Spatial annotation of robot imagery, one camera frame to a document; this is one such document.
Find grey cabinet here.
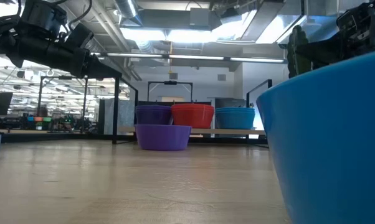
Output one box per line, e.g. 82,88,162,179
214,97,247,109

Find round silver air duct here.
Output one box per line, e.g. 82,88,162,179
114,0,143,26

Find grey partition screen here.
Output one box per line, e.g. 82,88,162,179
97,98,136,136

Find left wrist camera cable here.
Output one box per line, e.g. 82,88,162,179
58,0,93,32

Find grey ceiling unit box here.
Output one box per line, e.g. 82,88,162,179
189,7,213,27

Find long ceiling light strip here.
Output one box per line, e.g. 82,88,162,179
90,51,285,64

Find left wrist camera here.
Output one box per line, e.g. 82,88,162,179
70,23,94,49

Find rectangular silver air duct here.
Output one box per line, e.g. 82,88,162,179
240,0,285,43

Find bright ceiling light panel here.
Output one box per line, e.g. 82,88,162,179
120,27,213,44

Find distant black gantry frame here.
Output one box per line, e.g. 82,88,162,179
37,75,89,127
147,80,194,103

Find wooden shelf with black brackets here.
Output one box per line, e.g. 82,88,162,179
112,77,273,146

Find green cactus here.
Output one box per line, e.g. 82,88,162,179
286,24,313,78

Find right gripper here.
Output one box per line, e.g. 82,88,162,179
300,0,375,68

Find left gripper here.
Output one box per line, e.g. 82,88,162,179
16,0,122,79

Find black aluminium table frame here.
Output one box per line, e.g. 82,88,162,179
0,133,269,147

